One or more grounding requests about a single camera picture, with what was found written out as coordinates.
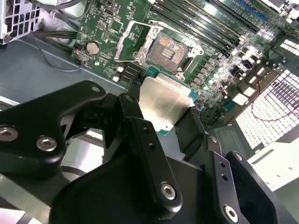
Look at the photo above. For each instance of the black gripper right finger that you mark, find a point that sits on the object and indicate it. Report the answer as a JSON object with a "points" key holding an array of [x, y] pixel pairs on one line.
{"points": [[191, 135]]}

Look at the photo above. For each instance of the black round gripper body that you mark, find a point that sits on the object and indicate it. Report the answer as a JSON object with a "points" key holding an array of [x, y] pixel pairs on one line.
{"points": [[109, 191]]}

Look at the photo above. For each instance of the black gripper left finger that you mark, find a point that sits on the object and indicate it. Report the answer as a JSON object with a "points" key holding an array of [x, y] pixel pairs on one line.
{"points": [[35, 121]]}

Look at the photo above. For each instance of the silver topped CPU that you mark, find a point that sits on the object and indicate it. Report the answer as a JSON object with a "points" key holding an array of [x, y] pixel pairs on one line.
{"points": [[163, 100]]}

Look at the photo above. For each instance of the metal socket cover frame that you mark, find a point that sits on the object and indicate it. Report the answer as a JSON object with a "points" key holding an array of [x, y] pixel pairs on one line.
{"points": [[122, 46]]}

